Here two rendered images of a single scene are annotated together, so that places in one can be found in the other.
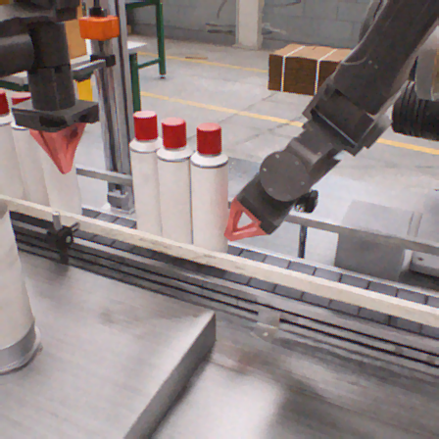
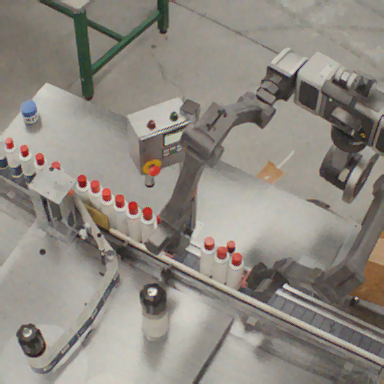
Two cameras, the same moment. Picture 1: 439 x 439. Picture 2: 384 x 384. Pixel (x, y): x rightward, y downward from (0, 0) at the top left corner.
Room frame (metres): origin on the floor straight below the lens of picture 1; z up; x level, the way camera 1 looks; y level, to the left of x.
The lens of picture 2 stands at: (-0.54, 0.10, 3.19)
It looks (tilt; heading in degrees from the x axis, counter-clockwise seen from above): 56 degrees down; 3
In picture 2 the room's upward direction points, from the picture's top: 1 degrees clockwise
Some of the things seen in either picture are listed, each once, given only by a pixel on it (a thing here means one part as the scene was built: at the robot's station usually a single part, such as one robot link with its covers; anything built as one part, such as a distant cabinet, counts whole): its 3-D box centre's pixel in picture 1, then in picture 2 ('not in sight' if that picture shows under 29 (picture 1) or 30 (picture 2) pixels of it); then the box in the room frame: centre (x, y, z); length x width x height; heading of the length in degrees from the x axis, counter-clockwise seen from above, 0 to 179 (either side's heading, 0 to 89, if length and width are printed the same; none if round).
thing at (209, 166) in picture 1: (210, 196); (235, 271); (0.63, 0.02, 0.98); 0.05 x 0.05 x 0.20
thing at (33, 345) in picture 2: not in sight; (35, 349); (0.26, 0.62, 1.04); 0.09 x 0.09 x 0.29
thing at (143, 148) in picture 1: (150, 180); (208, 256); (0.68, 0.11, 0.98); 0.05 x 0.05 x 0.20
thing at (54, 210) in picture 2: not in sight; (58, 203); (0.83, 0.63, 1.01); 0.14 x 0.13 x 0.26; 65
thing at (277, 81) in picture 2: not in sight; (272, 88); (1.02, -0.06, 1.45); 0.09 x 0.08 x 0.12; 58
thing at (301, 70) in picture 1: (311, 70); not in sight; (4.75, -0.82, 0.16); 0.65 x 0.54 x 0.32; 62
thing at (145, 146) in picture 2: not in sight; (160, 137); (0.85, 0.27, 1.38); 0.17 x 0.10 x 0.19; 120
